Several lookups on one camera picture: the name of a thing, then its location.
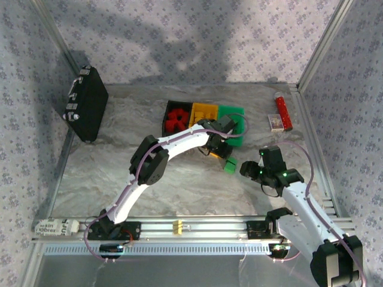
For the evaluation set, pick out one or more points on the grey metal panel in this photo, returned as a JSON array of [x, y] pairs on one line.
[[179, 272]]

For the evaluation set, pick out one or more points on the yellow brick on rail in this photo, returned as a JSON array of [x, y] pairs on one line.
[[177, 227]]

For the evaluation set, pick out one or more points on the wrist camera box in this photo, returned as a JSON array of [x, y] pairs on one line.
[[227, 123], [261, 163]]

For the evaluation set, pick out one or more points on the black plastic bin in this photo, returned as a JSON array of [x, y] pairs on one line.
[[164, 119]]

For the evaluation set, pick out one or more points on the red glitter tube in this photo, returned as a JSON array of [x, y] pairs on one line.
[[283, 112]]

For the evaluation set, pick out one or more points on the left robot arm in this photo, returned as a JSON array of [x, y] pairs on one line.
[[179, 143]]

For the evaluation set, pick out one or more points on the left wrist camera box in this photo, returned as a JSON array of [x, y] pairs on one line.
[[227, 123]]

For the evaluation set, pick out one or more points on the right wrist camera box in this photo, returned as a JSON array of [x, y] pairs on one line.
[[261, 163]]

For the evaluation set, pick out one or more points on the yellow plastic bin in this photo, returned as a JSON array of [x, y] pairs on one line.
[[206, 106]]

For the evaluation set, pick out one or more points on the aluminium frame post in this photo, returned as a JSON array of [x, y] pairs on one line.
[[54, 33], [324, 45]]

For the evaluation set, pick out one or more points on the red lego brick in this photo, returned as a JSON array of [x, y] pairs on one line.
[[182, 114], [181, 125], [177, 120], [170, 125], [172, 115]]

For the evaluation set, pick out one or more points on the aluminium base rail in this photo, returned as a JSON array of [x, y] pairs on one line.
[[209, 230]]

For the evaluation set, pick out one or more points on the green plastic bin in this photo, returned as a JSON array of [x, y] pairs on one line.
[[230, 109]]

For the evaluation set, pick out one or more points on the small printed card box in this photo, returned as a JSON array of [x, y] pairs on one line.
[[276, 123]]

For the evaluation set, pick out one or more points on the floral patterned cloth backdrop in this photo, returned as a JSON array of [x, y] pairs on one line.
[[191, 36]]

